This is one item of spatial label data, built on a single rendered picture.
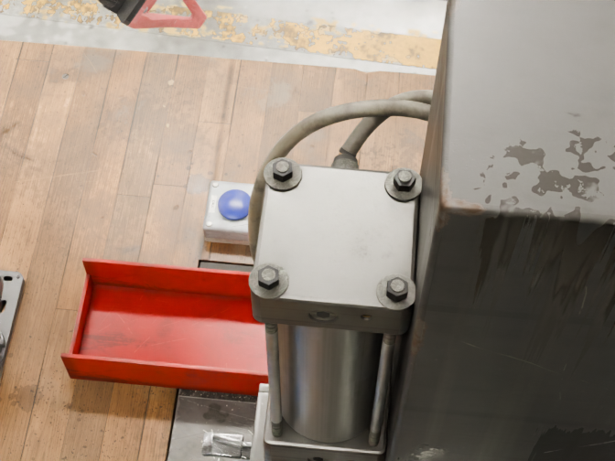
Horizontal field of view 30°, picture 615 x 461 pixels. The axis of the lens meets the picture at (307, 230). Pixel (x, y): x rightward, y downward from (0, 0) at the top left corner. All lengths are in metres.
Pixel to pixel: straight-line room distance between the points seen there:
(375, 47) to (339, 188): 2.02
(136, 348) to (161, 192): 0.21
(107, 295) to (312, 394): 0.59
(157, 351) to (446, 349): 0.70
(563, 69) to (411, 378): 0.21
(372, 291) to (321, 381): 0.13
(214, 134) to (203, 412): 0.36
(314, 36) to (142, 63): 1.22
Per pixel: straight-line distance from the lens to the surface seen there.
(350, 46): 2.67
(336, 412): 0.78
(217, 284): 1.28
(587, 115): 0.53
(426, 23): 2.73
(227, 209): 1.32
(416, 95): 0.69
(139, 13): 1.07
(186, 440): 1.25
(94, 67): 1.51
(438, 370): 0.65
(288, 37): 2.69
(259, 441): 0.94
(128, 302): 1.31
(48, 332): 1.32
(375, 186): 0.66
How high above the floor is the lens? 2.07
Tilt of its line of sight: 60 degrees down
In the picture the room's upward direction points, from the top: straight up
